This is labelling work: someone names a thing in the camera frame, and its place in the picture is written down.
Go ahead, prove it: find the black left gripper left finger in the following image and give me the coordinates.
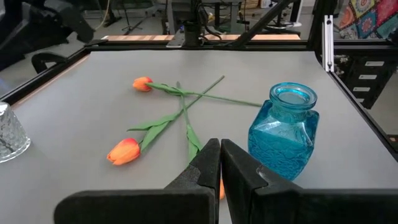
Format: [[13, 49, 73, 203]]
[[53, 138, 221, 224]]

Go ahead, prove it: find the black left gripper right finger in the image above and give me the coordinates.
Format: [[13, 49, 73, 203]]
[[220, 138, 398, 224]]

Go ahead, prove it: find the orange artificial tulip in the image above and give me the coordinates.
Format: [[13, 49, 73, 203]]
[[132, 76, 262, 108], [175, 81, 225, 200], [106, 75, 225, 166]]

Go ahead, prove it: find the blue cut-glass vase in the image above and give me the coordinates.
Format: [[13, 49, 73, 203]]
[[248, 82, 320, 181]]

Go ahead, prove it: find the clear glass vase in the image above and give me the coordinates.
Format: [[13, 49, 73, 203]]
[[0, 101, 32, 164]]

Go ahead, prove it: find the black drawer cabinet with labels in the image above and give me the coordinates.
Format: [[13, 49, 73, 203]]
[[337, 55, 397, 110]]

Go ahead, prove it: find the silver aluminium profile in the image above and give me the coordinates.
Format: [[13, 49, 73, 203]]
[[322, 14, 335, 73]]

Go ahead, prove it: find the black arched hook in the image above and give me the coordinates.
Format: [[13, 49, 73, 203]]
[[30, 52, 68, 75]]

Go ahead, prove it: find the black diagonal strut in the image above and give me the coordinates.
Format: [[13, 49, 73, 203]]
[[231, 0, 295, 49]]

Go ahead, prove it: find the colourful patchwork quilt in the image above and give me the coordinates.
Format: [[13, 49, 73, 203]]
[[338, 0, 398, 40]]

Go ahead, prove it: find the black aluminium table frame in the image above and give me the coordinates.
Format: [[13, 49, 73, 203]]
[[0, 39, 398, 162]]

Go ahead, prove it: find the black post with cables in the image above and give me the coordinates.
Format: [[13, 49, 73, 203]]
[[182, 0, 206, 47]]

